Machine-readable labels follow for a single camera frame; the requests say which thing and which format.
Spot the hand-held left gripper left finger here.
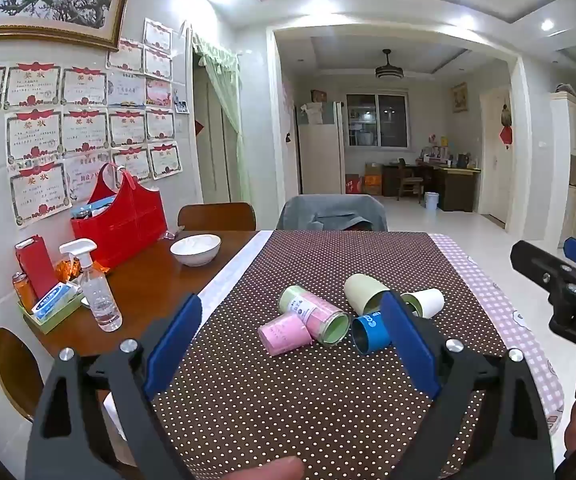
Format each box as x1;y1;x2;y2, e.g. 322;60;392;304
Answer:
24;292;203;480

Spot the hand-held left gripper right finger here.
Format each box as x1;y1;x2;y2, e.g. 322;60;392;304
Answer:
379;290;556;480

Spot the blue cup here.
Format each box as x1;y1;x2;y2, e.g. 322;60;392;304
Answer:
350;310;393;356

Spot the white cup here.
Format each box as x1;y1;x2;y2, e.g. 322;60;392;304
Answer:
400;288;445;319

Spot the pale green cup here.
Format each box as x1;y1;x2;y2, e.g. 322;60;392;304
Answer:
344;273;391;317

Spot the green cup with pink label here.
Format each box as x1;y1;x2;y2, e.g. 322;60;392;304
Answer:
277;285;353;346

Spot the person's left hand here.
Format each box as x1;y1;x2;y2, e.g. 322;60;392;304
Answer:
233;456;306;480

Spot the pink checked tablecloth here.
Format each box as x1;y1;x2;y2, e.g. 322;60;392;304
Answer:
428;232;566;433

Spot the clear spray bottle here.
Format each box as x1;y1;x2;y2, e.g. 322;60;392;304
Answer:
59;239;123;332

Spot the white bowl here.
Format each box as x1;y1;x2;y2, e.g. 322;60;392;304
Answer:
169;234;222;267

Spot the white door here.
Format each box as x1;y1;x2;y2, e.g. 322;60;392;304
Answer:
480;87;513;226

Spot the brown polka dot tablecloth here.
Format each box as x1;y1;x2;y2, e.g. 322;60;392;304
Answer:
150;230;511;480

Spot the dark wooden desk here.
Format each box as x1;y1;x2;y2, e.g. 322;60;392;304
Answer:
383;160;481;213

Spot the green tray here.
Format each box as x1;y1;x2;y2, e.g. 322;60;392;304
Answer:
17;285;89;335

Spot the blue white tissue packet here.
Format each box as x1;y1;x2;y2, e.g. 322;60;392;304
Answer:
32;281;81;322

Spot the orange snack packet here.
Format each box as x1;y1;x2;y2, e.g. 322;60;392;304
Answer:
55;257;84;283

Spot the wooden desk chair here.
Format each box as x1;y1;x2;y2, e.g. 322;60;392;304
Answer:
397;158;425;203

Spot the red box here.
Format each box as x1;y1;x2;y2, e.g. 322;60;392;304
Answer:
15;236;59;301

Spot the orange bottle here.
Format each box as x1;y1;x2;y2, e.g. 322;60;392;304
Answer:
12;272;36;311

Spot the grey jacket on chair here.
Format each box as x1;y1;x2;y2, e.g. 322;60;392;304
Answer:
275;194;389;233

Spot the cardboard box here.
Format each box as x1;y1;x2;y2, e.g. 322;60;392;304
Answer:
364;162;383;196

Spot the white refrigerator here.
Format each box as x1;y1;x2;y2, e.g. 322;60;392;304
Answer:
295;101;346;196

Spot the window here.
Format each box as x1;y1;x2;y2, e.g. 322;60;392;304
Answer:
345;92;409;148

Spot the ceiling fan lamp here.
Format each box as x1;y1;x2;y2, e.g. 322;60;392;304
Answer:
374;49;405;81

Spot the green curtain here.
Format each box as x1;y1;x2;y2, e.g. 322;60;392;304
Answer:
190;30;246;203

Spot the red handled bag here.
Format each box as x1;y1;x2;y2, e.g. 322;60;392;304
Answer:
70;162;169;271

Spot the framed wall picture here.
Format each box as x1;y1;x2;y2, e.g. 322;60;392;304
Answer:
450;82;469;113

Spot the group of wall certificates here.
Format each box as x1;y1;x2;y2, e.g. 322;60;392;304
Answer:
0;17;189;231

